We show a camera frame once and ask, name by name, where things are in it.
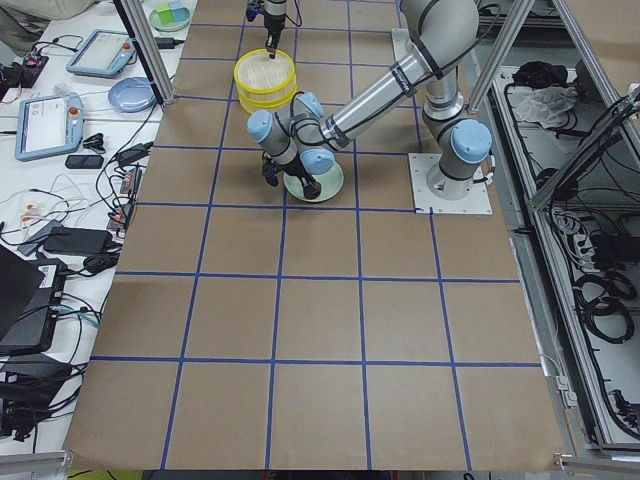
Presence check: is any near blue teach pendant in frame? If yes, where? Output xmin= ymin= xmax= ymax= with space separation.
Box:
xmin=15 ymin=92 xmax=84 ymax=162

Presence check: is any blue teach pendant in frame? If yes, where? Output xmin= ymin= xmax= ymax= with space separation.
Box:
xmin=66 ymin=29 xmax=136 ymax=79
xmin=15 ymin=92 xmax=84 ymax=162

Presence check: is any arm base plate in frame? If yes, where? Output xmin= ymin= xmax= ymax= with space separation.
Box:
xmin=408 ymin=153 xmax=493 ymax=215

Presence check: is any black power adapter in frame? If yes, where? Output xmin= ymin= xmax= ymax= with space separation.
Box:
xmin=155 ymin=37 xmax=176 ymax=50

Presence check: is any green plate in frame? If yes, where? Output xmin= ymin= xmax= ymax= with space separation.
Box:
xmin=283 ymin=162 xmax=344 ymax=203

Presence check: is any far blue teach pendant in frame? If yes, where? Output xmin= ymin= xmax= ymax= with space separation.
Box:
xmin=66 ymin=29 xmax=136 ymax=79

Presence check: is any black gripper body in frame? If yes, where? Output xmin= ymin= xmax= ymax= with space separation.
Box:
xmin=283 ymin=167 xmax=313 ymax=189
xmin=264 ymin=14 xmax=285 ymax=43

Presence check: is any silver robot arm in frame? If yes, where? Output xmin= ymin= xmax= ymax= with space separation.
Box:
xmin=247 ymin=0 xmax=492 ymax=201
xmin=263 ymin=0 xmax=287 ymax=59

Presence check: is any aluminium frame post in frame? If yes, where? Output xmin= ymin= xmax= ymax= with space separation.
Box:
xmin=114 ymin=0 xmax=175 ymax=109

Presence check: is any brown bun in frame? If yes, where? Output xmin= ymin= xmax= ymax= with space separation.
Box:
xmin=303 ymin=182 xmax=322 ymax=200

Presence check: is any crumpled white cloth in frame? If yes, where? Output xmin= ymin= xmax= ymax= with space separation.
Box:
xmin=514 ymin=86 xmax=578 ymax=129

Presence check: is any green bowl with sponges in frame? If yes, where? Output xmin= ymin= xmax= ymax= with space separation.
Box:
xmin=149 ymin=1 xmax=191 ymax=32

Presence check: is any black laptop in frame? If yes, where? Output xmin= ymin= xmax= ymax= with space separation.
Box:
xmin=1 ymin=247 xmax=66 ymax=356

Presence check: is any yellow bamboo steamer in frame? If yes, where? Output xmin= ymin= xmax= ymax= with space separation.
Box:
xmin=234 ymin=49 xmax=297 ymax=94
xmin=238 ymin=84 xmax=297 ymax=114

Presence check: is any blue plate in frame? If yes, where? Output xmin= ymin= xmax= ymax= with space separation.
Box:
xmin=107 ymin=77 xmax=156 ymax=113

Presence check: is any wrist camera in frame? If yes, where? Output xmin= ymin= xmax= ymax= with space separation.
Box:
xmin=245 ymin=0 xmax=264 ymax=22
xmin=261 ymin=152 xmax=279 ymax=187

